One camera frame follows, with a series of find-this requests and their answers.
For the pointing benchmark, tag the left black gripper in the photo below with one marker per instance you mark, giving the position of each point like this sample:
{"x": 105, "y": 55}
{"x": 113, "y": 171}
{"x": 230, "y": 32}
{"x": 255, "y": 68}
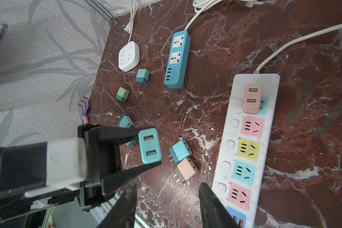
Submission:
{"x": 104, "y": 175}

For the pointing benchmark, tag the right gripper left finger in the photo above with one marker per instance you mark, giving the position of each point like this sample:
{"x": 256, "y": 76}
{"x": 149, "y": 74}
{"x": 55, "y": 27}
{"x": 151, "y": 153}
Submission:
{"x": 122, "y": 215}

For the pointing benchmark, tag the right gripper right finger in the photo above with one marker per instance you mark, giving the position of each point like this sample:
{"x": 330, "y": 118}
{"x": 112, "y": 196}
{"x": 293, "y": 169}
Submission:
{"x": 213, "y": 213}

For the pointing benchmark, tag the teal plug adapter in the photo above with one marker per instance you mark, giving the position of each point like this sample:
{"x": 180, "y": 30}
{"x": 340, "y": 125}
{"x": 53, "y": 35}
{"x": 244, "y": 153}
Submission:
{"x": 142, "y": 77}
{"x": 180, "y": 151}
{"x": 150, "y": 146}
{"x": 125, "y": 121}

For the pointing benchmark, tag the long white multicolour power strip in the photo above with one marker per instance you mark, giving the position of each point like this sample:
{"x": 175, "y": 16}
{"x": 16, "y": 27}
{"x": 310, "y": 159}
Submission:
{"x": 243, "y": 149}

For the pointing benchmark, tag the pink plug adapter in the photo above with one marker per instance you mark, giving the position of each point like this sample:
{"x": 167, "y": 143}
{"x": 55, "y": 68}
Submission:
{"x": 186, "y": 169}
{"x": 252, "y": 98}

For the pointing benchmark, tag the green plug adapter lower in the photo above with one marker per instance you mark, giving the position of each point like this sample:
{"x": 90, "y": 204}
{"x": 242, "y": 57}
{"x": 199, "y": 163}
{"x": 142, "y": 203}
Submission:
{"x": 131, "y": 143}

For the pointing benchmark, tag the green plug adapter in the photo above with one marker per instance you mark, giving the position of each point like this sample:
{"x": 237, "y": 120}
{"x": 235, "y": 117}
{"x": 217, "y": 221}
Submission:
{"x": 122, "y": 95}
{"x": 131, "y": 143}

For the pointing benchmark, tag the green plug adapter left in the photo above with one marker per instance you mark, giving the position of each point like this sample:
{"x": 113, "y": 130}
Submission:
{"x": 122, "y": 95}

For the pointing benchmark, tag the purple plastic fork toy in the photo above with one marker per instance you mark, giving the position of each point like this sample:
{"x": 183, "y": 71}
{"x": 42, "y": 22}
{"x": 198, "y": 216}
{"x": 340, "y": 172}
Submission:
{"x": 84, "y": 104}

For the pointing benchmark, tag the white square power socket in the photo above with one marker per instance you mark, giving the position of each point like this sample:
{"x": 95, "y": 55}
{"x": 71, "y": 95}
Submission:
{"x": 129, "y": 56}

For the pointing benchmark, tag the teal power strip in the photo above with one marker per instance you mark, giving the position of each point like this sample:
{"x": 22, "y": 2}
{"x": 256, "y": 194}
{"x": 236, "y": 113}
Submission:
{"x": 177, "y": 62}

